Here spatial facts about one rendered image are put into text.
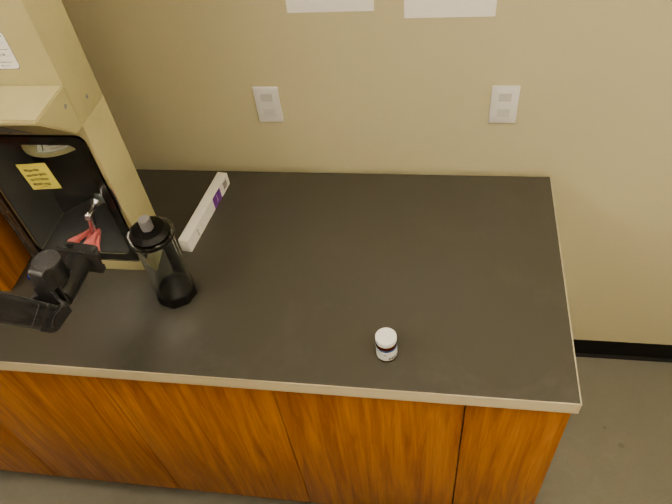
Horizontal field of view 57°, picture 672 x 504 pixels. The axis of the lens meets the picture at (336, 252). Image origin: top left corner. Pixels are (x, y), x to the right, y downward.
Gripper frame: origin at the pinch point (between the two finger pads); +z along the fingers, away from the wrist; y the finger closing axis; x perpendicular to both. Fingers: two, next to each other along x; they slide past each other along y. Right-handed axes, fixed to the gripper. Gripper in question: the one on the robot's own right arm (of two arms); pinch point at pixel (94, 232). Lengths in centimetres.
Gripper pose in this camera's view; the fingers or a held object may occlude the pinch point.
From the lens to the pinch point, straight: 155.9
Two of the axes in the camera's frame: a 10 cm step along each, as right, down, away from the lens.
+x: -0.4, 6.6, 7.5
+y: -9.9, -1.3, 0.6
